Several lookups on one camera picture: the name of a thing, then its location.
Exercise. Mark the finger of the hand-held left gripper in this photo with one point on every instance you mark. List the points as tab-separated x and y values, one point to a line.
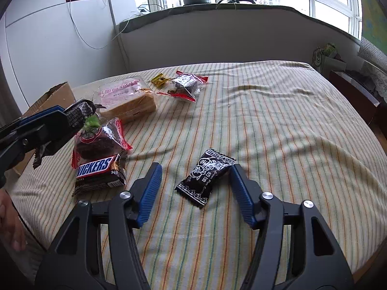
42	115
51	133

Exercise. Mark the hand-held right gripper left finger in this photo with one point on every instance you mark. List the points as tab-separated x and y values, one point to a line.
149	187

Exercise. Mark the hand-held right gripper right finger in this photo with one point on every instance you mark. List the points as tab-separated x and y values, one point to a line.
242	193

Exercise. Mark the brown cardboard box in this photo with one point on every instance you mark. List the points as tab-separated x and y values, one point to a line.
57	96

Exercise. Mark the black patterned candy packet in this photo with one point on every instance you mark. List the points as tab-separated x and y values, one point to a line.
78	111
205	176

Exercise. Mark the clear bagged sliced bread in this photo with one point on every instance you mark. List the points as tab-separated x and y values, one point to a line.
127	102

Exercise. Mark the person's left hand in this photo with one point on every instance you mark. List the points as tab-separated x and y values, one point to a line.
9	217

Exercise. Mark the green candy wrapper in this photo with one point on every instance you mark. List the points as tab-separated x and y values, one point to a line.
91	123

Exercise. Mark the clear red-edged cake packet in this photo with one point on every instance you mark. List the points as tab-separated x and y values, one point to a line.
184	86
96	148

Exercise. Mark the brown chocolate bar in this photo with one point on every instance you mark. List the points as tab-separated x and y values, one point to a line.
93	167

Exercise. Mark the striped bed sheet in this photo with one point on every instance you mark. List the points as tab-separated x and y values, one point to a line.
272	127

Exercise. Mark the white cabinet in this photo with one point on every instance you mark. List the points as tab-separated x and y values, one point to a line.
45	36

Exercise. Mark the yellow candy packet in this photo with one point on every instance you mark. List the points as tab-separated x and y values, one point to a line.
160	80

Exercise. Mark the dark wooden nightstand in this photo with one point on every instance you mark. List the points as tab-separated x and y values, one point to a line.
350	96

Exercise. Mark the green printed shopping bag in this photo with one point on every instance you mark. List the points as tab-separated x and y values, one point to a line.
328	51

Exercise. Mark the white lace cloth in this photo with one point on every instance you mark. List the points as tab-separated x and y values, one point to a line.
375	75

